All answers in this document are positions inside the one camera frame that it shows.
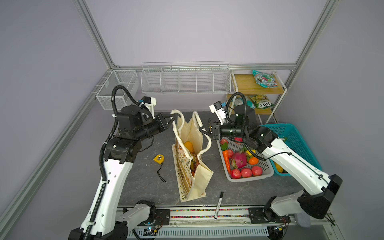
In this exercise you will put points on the white plastic fruit basket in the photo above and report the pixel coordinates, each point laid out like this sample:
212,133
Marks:
233,147

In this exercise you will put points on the small orange tangerine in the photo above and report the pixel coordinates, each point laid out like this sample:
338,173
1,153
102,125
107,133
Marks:
253,161

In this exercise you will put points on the white wire wall basket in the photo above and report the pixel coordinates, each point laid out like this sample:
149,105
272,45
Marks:
186,77

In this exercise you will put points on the green Fox's candy bag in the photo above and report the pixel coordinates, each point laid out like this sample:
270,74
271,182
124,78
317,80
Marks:
261,102

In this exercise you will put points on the red apple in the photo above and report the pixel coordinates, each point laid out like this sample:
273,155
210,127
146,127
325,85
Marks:
257,171
246,173
235,174

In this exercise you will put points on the white wooden two-tier shelf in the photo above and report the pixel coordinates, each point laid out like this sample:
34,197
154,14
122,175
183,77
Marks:
246,84

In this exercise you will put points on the yellow tape measure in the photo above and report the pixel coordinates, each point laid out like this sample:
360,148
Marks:
159,159

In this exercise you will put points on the red apple front right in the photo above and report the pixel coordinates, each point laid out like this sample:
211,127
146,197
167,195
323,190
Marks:
257,171

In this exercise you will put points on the red apple front middle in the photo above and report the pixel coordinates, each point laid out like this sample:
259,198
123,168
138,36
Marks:
246,173

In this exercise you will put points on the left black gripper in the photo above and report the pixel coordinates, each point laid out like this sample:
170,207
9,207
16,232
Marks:
163,125

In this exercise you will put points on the teal plastic vegetable basket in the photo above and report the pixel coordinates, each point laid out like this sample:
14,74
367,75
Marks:
294,140

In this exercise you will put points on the teal pink snack bag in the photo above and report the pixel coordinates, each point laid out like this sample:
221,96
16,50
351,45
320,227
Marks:
265,80

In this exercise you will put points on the pink dragon fruit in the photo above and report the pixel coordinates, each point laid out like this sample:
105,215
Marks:
239,160

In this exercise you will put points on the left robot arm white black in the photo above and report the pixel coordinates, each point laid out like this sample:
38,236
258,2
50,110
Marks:
116,159

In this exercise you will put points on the black marker pen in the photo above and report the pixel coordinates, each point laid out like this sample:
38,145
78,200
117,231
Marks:
218,206

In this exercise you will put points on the yellow pear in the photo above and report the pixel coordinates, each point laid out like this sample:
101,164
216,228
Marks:
189,146

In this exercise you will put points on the grey wrist rest pad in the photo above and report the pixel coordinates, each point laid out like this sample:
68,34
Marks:
303,220

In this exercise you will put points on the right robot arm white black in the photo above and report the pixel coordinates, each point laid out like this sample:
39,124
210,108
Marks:
319,188

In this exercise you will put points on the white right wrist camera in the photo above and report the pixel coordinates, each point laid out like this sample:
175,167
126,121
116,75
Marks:
218,108

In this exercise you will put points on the red apple front left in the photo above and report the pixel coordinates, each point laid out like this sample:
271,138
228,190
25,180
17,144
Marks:
235,174

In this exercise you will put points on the cream floral tote bag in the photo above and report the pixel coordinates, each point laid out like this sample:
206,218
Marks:
193,175

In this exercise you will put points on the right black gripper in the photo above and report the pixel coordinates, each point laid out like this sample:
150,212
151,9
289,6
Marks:
217,129

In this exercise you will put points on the orange carrot in white basket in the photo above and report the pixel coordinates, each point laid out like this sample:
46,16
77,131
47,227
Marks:
227,160

